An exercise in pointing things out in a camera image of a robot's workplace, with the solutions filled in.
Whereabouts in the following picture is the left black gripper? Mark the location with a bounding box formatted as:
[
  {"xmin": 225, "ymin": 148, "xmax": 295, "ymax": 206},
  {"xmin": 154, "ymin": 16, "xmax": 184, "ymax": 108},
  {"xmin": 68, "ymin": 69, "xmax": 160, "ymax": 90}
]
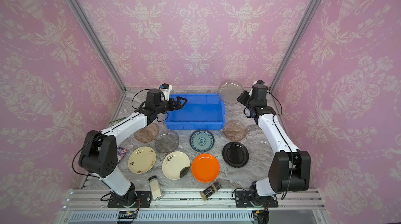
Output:
[{"xmin": 154, "ymin": 96, "xmax": 187, "ymax": 115}]

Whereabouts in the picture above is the clear glass plate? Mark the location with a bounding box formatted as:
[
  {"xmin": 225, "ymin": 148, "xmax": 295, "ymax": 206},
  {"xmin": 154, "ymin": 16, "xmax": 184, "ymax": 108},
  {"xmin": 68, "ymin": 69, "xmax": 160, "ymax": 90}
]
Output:
[{"xmin": 217, "ymin": 80, "xmax": 244, "ymax": 104}]

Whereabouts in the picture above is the pinkish translucent plate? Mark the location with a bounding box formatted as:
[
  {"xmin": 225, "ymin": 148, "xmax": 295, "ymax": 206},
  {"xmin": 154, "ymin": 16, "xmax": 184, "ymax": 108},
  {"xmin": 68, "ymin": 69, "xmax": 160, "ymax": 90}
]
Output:
[{"xmin": 222, "ymin": 120, "xmax": 247, "ymax": 142}]

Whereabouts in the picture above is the blue patterned ceramic plate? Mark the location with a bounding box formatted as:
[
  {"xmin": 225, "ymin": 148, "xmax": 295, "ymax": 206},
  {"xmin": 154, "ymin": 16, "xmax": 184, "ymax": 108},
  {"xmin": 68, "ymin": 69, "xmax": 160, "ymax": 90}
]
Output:
[{"xmin": 190, "ymin": 130, "xmax": 215, "ymax": 153}]

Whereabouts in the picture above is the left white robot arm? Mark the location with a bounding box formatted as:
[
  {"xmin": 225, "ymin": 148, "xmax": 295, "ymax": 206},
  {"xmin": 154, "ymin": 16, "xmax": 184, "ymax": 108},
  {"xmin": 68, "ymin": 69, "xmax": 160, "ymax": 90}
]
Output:
[{"xmin": 78, "ymin": 84, "xmax": 188, "ymax": 202}]

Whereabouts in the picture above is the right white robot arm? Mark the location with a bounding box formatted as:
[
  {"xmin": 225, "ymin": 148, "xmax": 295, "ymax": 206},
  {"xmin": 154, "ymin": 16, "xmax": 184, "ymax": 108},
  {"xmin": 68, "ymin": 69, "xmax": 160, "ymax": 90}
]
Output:
[{"xmin": 166, "ymin": 80, "xmax": 311, "ymax": 206}]

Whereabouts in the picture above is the blue plastic bin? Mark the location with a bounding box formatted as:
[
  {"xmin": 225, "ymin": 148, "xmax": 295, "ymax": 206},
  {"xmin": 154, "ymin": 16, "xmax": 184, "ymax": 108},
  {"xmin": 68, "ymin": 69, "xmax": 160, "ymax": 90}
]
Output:
[{"xmin": 164, "ymin": 93, "xmax": 226, "ymax": 130}]

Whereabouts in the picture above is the grey translucent plate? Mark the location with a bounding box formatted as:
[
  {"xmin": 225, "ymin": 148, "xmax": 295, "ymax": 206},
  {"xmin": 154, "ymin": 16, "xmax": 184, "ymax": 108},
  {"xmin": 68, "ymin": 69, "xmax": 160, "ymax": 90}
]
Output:
[{"xmin": 155, "ymin": 131, "xmax": 180, "ymax": 154}]

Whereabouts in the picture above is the brown translucent plate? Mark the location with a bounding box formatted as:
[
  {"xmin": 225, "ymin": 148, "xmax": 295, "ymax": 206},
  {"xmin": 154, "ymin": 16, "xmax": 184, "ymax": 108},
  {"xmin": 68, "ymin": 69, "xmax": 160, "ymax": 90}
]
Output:
[{"xmin": 134, "ymin": 123, "xmax": 160, "ymax": 143}]

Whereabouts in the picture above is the cream plate black patch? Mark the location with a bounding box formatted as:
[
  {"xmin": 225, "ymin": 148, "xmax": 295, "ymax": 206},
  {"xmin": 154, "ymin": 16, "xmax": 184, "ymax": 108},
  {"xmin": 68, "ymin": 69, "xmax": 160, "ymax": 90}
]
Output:
[{"xmin": 162, "ymin": 151, "xmax": 191, "ymax": 180}]

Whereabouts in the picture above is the cream flower plate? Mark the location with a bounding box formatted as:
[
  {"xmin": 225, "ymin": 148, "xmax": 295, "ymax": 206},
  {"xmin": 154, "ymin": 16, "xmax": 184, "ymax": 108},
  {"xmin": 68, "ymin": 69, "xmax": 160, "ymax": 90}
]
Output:
[{"xmin": 128, "ymin": 146, "xmax": 157, "ymax": 174}]

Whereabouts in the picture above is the green snack bag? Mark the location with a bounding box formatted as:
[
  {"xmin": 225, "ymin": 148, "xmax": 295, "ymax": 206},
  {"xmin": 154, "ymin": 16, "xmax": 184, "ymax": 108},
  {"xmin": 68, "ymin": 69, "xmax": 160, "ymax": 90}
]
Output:
[{"xmin": 108, "ymin": 117, "xmax": 126, "ymax": 127}]

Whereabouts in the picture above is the orange plate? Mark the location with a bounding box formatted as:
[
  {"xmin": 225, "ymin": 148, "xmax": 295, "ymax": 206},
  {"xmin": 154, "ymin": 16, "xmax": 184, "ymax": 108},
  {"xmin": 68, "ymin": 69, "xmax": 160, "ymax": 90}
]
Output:
[{"xmin": 191, "ymin": 154, "xmax": 220, "ymax": 183}]

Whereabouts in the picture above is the purple snack bag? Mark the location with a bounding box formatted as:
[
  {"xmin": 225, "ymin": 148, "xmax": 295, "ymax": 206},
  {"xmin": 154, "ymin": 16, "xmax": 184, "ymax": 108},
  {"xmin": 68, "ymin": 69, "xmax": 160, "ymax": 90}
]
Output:
[{"xmin": 117, "ymin": 147, "xmax": 128, "ymax": 163}]

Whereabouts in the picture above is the white spice jar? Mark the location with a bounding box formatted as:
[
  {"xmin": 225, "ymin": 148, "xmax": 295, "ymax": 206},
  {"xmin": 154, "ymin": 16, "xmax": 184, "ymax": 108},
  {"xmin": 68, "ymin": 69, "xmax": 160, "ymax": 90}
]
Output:
[{"xmin": 148, "ymin": 176, "xmax": 164, "ymax": 201}]

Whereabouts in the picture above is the dark spice jar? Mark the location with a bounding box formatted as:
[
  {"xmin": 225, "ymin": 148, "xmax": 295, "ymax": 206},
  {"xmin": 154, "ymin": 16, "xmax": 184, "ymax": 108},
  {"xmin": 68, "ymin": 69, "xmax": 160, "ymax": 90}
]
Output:
[{"xmin": 200, "ymin": 181, "xmax": 221, "ymax": 201}]

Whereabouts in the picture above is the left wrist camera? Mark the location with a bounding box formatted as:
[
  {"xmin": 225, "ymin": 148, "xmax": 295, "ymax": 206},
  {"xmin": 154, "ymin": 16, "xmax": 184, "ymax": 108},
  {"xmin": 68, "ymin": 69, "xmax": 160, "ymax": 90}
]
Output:
[{"xmin": 159, "ymin": 83, "xmax": 172, "ymax": 101}]

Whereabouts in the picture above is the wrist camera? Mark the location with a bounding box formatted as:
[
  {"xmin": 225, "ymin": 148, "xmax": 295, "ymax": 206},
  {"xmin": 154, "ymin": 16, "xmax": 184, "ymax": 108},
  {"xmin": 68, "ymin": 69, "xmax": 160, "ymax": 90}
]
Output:
[
  {"xmin": 159, "ymin": 83, "xmax": 172, "ymax": 101},
  {"xmin": 253, "ymin": 80, "xmax": 265, "ymax": 85}
]

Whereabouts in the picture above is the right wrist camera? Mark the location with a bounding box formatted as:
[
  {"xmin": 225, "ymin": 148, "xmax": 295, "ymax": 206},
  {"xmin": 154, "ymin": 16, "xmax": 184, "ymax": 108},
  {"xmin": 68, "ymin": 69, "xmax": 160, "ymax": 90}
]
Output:
[{"xmin": 253, "ymin": 80, "xmax": 265, "ymax": 85}]

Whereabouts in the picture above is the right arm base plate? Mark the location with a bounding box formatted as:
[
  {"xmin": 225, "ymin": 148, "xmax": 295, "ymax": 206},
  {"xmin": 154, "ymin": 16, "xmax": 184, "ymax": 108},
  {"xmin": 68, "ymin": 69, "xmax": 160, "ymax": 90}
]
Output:
[{"xmin": 232, "ymin": 188, "xmax": 278, "ymax": 208}]

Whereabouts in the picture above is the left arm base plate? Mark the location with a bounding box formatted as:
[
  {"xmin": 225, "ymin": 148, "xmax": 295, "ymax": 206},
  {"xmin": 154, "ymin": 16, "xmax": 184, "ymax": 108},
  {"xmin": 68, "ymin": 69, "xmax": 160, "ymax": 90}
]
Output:
[{"xmin": 107, "ymin": 191, "xmax": 152, "ymax": 209}]

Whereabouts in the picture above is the aluminium frame rail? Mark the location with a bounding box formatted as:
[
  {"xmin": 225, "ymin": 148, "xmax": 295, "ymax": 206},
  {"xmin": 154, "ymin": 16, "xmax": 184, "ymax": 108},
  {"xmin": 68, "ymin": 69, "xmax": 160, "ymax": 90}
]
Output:
[{"xmin": 56, "ymin": 188, "xmax": 331, "ymax": 224}]

